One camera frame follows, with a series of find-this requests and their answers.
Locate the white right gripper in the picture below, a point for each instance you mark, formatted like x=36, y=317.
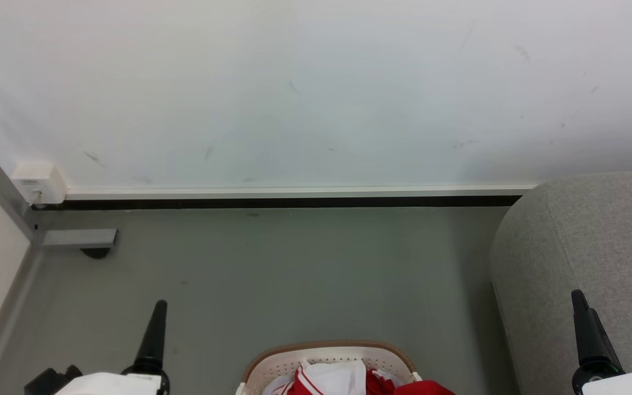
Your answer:
x=628, y=385

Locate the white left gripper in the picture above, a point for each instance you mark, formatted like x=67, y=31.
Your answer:
x=110, y=385

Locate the red and white garment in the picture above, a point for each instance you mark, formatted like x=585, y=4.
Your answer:
x=387, y=387

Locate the grey fabric sofa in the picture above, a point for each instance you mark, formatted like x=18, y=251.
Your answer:
x=596, y=241

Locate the white perforated laundry basket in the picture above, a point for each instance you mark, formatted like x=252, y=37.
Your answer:
x=283, y=363

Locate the black skirting strip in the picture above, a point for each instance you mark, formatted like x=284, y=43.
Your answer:
x=294, y=202

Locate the black round frame foot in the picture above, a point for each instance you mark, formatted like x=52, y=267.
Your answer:
x=95, y=253

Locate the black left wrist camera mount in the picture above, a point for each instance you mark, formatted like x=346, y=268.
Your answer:
x=47, y=383

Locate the grey metal foot bracket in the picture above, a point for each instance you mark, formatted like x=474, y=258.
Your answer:
x=80, y=238

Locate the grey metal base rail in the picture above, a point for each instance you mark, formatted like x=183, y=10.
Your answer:
x=6, y=323

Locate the white wall socket box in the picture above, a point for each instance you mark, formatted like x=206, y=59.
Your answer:
x=39, y=184

